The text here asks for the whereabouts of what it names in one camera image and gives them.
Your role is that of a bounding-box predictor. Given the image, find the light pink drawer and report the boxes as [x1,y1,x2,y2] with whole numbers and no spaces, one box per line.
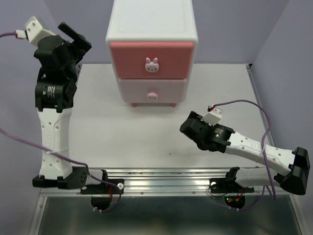
[118,79,187,104]

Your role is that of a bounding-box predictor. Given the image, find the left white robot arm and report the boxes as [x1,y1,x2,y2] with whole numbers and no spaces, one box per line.
[26,17,91,189]

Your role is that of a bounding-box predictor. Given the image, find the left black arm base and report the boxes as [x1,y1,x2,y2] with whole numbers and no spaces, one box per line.
[80,178,125,213]

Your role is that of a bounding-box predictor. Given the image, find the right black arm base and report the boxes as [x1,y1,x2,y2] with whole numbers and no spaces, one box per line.
[208,178,255,211]

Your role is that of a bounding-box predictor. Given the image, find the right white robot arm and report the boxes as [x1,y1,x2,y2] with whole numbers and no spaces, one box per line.
[179,110,311,195]

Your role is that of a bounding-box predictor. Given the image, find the white shoe cabinet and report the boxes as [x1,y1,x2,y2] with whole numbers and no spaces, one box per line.
[106,0,199,107]

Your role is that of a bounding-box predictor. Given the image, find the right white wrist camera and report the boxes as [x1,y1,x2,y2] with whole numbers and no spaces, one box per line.
[201,105,223,126]

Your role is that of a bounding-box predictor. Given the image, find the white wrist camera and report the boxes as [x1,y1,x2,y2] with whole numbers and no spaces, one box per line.
[201,105,223,126]
[14,16,56,47]

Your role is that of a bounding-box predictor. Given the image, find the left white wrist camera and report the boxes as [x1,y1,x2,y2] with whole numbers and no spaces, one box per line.
[14,16,56,47]

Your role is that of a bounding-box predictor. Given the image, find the aluminium mounting rail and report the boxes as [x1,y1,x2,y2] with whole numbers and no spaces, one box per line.
[40,167,299,197]

